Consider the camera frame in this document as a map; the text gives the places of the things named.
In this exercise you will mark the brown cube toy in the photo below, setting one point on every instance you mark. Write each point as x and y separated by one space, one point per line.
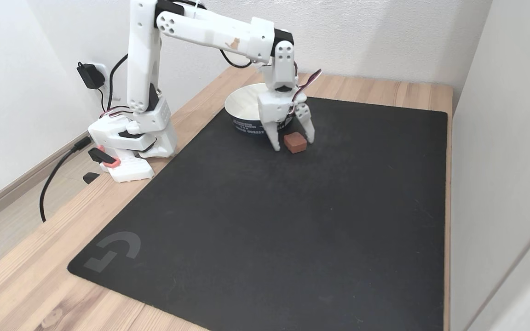
295 143

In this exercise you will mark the white and navy bowl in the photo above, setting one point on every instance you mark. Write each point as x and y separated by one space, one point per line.
244 105

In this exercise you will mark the black desk mat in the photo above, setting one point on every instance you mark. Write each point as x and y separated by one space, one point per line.
269 220

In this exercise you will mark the black clamp foot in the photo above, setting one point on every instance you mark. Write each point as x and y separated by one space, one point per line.
91 177

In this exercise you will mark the black power adapter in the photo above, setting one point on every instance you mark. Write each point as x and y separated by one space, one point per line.
89 76

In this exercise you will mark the grey cabinet side panel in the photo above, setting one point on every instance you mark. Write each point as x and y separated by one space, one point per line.
513 161

